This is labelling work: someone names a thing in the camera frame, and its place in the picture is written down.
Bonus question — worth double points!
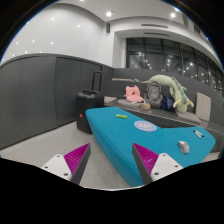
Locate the pink plush toy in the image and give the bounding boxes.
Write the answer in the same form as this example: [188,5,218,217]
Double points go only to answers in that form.
[125,85,143,102]

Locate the round blue mouse pad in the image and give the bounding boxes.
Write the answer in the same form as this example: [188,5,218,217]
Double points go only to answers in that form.
[134,120,157,132]

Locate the grey backpack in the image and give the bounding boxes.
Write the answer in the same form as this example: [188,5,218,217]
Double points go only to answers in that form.
[147,82,163,108]

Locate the green marker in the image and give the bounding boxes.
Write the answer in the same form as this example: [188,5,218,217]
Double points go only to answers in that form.
[115,114,128,119]

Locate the grey bench sofa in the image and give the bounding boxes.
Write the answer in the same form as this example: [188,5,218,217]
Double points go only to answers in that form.
[101,68,224,153]

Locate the blue white pen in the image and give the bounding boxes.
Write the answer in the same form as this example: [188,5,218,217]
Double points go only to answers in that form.
[193,130,204,139]

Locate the small brown basket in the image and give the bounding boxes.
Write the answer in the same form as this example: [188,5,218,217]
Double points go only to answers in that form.
[141,103,151,110]

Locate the green dragon plush toy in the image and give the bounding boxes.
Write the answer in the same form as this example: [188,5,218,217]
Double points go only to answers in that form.
[133,74,195,114]

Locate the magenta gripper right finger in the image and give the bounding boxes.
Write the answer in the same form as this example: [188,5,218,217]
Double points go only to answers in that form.
[132,143,182,185]

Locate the beige cushion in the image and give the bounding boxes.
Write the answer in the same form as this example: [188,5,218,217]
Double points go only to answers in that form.
[195,92,211,121]

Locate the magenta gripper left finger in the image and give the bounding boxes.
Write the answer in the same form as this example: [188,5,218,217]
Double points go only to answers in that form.
[42,143,91,185]

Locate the black rolling speaker case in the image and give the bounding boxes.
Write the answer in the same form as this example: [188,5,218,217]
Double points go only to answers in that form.
[75,70,105,135]

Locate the wall mounted speaker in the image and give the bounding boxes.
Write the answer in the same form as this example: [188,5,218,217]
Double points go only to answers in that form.
[106,23,111,33]

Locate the grey computer mouse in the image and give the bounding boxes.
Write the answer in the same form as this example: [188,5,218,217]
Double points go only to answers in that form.
[178,141,190,154]

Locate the dark blue bag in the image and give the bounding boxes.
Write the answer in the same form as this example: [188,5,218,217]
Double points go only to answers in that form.
[160,97,173,110]

